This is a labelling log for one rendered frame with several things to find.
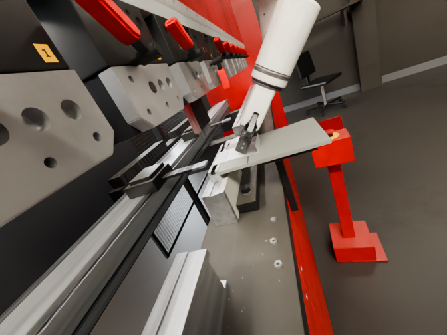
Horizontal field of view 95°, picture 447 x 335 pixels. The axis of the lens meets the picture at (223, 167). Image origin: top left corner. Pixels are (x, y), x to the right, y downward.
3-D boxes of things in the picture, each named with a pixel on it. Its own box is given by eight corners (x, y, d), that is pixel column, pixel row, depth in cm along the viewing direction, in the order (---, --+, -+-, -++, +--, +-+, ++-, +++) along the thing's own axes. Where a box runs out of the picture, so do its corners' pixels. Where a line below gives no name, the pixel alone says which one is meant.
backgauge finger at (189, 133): (229, 125, 98) (225, 115, 96) (183, 141, 106) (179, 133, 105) (233, 118, 108) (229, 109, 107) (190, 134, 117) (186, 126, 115)
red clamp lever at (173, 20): (175, 11, 35) (202, 51, 44) (156, 23, 36) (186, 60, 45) (177, 19, 34) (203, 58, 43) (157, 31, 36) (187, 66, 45)
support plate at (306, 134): (332, 143, 43) (330, 138, 43) (219, 175, 52) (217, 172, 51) (313, 119, 59) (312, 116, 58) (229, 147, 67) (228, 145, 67)
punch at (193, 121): (205, 138, 52) (188, 102, 48) (198, 141, 53) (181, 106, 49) (213, 127, 61) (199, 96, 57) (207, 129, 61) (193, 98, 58)
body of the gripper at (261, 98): (254, 72, 52) (239, 114, 57) (251, 76, 43) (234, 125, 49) (283, 82, 52) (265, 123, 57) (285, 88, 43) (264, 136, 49)
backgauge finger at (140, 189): (203, 178, 55) (195, 162, 53) (130, 199, 63) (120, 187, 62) (213, 159, 65) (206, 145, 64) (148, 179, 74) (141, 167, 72)
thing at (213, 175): (222, 179, 53) (217, 170, 52) (211, 183, 54) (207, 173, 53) (232, 149, 71) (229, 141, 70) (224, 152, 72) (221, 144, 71)
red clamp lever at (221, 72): (232, 88, 64) (219, 55, 60) (220, 93, 65) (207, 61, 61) (233, 87, 65) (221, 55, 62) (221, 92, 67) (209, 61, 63)
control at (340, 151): (354, 161, 90) (348, 123, 83) (315, 168, 97) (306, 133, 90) (345, 142, 106) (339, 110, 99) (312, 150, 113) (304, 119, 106)
